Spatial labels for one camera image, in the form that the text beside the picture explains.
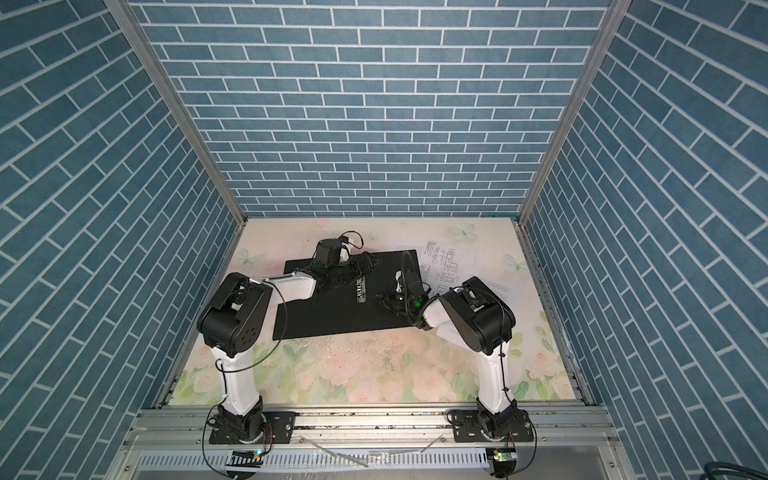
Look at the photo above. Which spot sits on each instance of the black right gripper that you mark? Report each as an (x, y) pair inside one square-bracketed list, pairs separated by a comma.
[(392, 292)]

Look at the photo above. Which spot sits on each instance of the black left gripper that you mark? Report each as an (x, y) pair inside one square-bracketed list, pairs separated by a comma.
[(359, 270)]

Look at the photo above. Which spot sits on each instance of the red folder with black inside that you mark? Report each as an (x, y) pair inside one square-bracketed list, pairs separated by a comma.
[(348, 309)]

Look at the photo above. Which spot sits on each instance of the text printed paper sheet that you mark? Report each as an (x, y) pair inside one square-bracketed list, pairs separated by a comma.
[(504, 294)]

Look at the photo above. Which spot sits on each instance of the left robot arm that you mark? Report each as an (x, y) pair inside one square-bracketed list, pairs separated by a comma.
[(233, 319)]

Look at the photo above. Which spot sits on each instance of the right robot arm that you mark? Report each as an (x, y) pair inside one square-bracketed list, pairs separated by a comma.
[(494, 395)]

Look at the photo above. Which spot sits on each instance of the technical drawing paper sheet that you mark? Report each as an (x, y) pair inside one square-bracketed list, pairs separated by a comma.
[(443, 266)]

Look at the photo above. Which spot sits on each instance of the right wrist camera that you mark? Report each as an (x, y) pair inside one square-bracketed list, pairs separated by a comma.
[(411, 283)]

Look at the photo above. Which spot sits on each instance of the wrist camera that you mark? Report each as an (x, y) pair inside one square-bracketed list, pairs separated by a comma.
[(332, 252), (411, 283)]

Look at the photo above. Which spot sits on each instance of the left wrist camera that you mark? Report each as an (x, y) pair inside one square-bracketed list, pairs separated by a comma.
[(332, 252)]

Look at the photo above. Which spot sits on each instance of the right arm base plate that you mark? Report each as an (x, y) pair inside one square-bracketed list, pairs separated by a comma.
[(492, 426)]

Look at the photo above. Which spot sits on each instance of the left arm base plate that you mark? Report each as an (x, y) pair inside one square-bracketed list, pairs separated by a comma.
[(267, 428)]

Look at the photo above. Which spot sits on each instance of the aluminium left corner post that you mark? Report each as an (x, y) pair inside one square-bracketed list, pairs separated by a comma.
[(129, 25)]

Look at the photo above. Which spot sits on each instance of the aluminium corner post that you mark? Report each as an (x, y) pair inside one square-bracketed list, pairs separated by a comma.
[(129, 25), (596, 55)]

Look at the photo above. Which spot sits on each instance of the aluminium front rail frame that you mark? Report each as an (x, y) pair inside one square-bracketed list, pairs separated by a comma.
[(566, 440)]

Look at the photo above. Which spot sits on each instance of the aluminium right corner post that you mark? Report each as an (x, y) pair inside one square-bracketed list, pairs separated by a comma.
[(596, 55)]

